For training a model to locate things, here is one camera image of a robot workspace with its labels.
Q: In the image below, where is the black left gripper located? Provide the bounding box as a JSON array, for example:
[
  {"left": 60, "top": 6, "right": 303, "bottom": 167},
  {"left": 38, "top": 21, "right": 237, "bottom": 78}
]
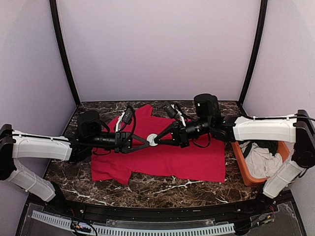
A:
[{"left": 87, "top": 131, "right": 150, "bottom": 154}]

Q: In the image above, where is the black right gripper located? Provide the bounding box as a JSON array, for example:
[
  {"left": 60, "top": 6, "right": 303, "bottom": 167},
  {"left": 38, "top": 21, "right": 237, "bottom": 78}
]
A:
[{"left": 154, "top": 116, "right": 212, "bottom": 147}]

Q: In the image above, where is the round brooch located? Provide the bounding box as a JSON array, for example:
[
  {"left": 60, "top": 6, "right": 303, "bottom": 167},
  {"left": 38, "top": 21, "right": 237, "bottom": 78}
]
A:
[{"left": 147, "top": 133, "right": 158, "bottom": 147}]

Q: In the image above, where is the magenta t-shirt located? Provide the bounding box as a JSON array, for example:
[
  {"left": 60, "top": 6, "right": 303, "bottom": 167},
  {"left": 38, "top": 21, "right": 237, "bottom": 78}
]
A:
[{"left": 91, "top": 104, "right": 226, "bottom": 185}]

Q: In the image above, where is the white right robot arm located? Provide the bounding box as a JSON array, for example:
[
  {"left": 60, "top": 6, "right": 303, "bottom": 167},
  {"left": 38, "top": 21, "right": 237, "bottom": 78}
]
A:
[{"left": 147, "top": 93, "right": 315, "bottom": 213}]

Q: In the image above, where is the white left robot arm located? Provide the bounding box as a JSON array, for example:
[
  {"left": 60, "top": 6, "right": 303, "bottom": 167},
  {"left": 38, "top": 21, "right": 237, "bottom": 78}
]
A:
[{"left": 0, "top": 106, "right": 150, "bottom": 214}]

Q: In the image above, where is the white garment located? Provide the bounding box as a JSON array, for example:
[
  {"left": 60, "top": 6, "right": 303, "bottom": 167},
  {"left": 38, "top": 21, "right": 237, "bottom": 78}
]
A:
[{"left": 240, "top": 141, "right": 283, "bottom": 178}]

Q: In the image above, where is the dark green garment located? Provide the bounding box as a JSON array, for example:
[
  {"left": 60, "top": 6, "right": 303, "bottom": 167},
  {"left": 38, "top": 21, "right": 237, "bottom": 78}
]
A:
[{"left": 256, "top": 140, "right": 279, "bottom": 156}]

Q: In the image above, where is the orange plastic basket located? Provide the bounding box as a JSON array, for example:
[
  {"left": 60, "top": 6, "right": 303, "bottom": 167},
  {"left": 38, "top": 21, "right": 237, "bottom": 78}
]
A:
[{"left": 232, "top": 141, "right": 290, "bottom": 186}]

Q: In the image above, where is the white slotted cable duct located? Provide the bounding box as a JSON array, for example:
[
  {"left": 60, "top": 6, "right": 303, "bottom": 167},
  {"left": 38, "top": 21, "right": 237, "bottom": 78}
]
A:
[{"left": 31, "top": 210, "right": 235, "bottom": 236}]

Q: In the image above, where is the black front rail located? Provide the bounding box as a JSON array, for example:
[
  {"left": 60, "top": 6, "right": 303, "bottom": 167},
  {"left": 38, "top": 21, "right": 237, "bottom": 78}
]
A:
[{"left": 27, "top": 191, "right": 293, "bottom": 223}]

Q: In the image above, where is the black right frame post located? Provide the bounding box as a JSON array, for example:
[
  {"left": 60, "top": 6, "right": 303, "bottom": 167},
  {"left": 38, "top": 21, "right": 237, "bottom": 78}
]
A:
[{"left": 238, "top": 0, "right": 268, "bottom": 107}]

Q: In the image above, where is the black frame post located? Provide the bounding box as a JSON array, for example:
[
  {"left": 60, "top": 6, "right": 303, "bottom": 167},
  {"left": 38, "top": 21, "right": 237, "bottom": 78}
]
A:
[
  {"left": 238, "top": 0, "right": 268, "bottom": 107},
  {"left": 49, "top": 0, "right": 81, "bottom": 107}
]

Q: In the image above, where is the black left frame post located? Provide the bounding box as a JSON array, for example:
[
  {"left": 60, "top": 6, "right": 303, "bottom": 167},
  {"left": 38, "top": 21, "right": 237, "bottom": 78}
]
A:
[{"left": 49, "top": 0, "right": 81, "bottom": 107}]

